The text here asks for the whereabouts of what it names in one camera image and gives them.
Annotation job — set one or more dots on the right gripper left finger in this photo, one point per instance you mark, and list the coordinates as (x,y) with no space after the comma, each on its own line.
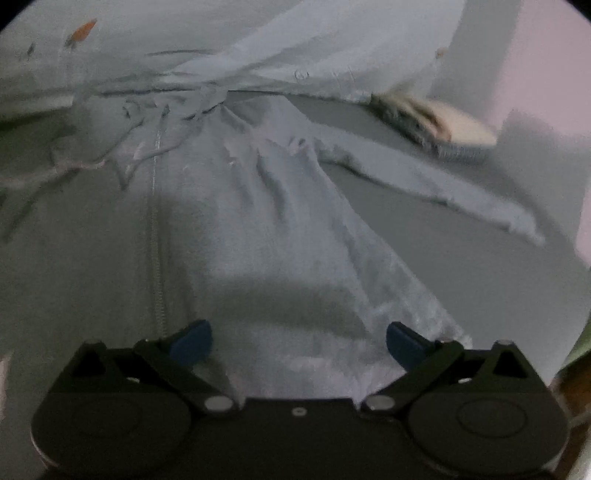
(185,349)

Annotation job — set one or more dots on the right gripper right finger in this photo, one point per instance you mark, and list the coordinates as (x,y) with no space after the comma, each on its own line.
(425,363)

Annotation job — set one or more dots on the light grey zip hoodie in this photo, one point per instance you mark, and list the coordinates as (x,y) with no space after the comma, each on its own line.
(128,217)

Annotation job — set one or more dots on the white carrot print blanket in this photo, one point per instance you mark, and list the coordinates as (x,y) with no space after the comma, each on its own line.
(54,50)

